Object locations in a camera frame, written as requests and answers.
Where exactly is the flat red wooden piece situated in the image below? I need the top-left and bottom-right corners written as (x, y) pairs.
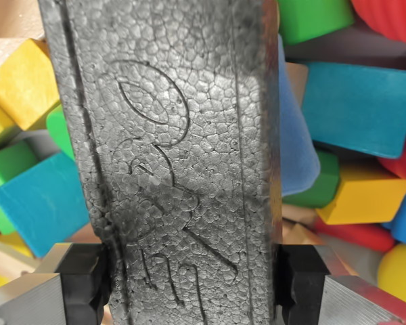
top-left (313, 216), bottom-right (395, 253)

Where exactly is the blue foam cylinder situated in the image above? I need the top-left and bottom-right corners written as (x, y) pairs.
top-left (277, 33), bottom-right (321, 197)

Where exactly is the teal wooden block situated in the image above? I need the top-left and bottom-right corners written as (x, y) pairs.
top-left (300, 62), bottom-right (406, 159)
top-left (0, 152), bottom-right (91, 259)

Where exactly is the wooden strip with holes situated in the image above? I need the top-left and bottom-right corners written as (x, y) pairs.
top-left (0, 236), bottom-right (47, 284)

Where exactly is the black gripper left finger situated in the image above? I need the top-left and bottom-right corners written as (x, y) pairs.
top-left (0, 242), bottom-right (111, 325)

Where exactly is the large natural wooden block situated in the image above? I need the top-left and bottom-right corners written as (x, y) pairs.
top-left (0, 0), bottom-right (50, 82)

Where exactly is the grey foam block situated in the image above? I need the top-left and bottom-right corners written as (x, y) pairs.
top-left (39, 0), bottom-right (284, 325)

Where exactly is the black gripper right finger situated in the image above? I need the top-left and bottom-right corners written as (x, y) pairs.
top-left (277, 245), bottom-right (406, 325)

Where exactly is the yellow ball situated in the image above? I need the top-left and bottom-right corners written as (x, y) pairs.
top-left (377, 242), bottom-right (406, 311)

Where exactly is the red ribbed rubber ball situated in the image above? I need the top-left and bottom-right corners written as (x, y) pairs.
top-left (350, 0), bottom-right (406, 47)

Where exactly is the green wooden block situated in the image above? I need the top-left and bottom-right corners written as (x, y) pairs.
top-left (0, 140), bottom-right (38, 236)
top-left (282, 150), bottom-right (341, 209)

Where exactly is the small natural wooden block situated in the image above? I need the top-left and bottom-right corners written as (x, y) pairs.
top-left (286, 62), bottom-right (309, 106)

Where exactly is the green wooden cylinder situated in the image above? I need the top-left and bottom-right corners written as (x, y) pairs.
top-left (46, 104), bottom-right (76, 162)
top-left (277, 0), bottom-right (355, 47)

